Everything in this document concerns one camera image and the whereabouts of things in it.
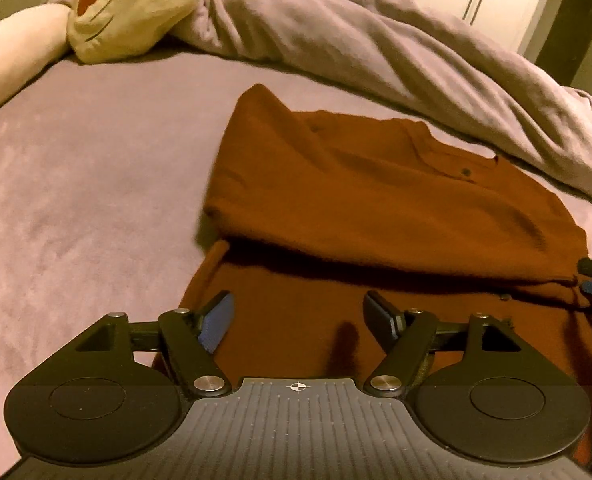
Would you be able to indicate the purple bed sheet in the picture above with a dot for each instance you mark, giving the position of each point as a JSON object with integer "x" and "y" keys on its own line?
{"x": 91, "y": 185}

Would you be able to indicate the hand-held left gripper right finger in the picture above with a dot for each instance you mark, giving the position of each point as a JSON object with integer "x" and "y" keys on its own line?
{"x": 378, "y": 320}

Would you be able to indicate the yellow cat face pillow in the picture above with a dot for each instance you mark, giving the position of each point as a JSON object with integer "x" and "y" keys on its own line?
{"x": 126, "y": 15}

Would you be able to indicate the brown button shirt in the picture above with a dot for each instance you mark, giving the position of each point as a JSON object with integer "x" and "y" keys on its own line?
{"x": 376, "y": 200}

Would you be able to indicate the grey rumpled blanket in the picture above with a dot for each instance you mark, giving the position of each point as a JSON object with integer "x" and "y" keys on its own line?
{"x": 366, "y": 35}

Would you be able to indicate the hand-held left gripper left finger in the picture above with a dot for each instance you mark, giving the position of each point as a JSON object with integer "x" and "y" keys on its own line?
{"x": 218, "y": 325}

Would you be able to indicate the cream plush toy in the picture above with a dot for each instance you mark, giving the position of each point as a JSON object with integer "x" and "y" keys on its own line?
{"x": 16, "y": 55}

